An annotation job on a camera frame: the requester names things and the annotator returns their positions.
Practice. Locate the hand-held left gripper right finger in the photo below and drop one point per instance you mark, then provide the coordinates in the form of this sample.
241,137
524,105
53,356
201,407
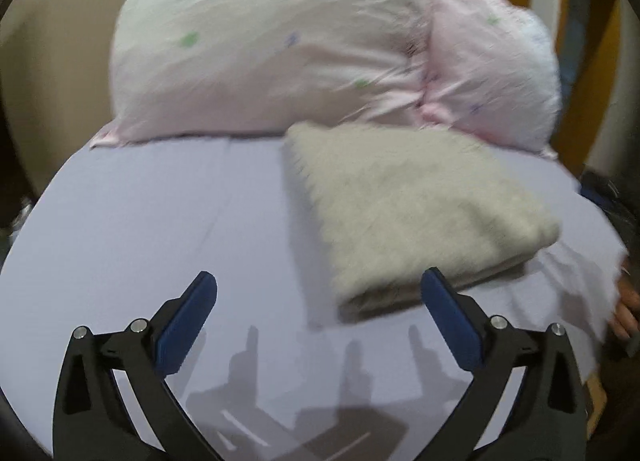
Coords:
452,326

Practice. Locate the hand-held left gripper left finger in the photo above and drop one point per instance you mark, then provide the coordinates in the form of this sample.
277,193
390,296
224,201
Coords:
182,326

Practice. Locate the person's right hand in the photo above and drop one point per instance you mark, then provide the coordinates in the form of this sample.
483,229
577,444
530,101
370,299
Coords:
627,311

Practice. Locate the bed with lavender sheet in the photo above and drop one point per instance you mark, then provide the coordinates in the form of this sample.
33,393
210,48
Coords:
150,241

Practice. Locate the folded beige fleece blanket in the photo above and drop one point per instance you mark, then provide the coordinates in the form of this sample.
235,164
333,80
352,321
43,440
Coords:
415,211

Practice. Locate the dark bag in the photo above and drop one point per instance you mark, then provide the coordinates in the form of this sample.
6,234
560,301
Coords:
612,201

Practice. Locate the small pink floral pillow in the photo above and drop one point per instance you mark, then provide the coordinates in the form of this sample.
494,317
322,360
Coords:
490,76

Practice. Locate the large pink floral pillow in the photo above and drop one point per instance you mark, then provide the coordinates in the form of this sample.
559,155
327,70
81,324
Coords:
270,51

